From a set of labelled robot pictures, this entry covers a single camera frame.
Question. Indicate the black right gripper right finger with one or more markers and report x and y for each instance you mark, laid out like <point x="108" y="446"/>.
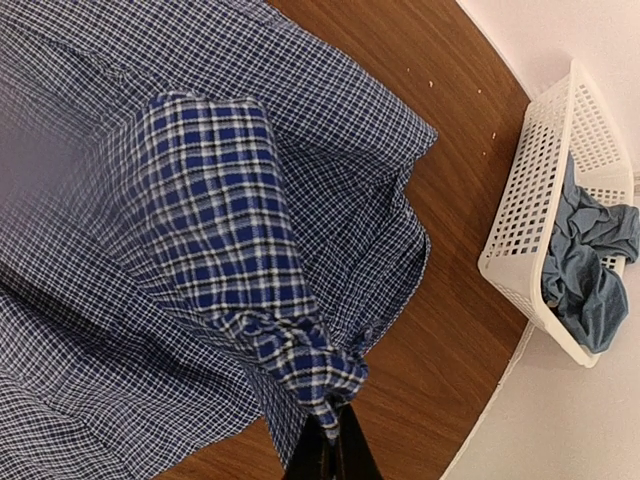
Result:
<point x="353" y="457"/>

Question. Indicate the white plastic laundry basket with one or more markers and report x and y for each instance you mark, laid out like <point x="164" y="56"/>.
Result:
<point x="568" y="121"/>

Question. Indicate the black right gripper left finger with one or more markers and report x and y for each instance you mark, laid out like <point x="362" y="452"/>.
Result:
<point x="314" y="457"/>

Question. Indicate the blue grey cloth in basket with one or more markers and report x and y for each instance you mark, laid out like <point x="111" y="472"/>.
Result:
<point x="589" y="299"/>

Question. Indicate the blue checked shirt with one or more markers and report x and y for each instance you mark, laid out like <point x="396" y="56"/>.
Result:
<point x="204" y="222"/>

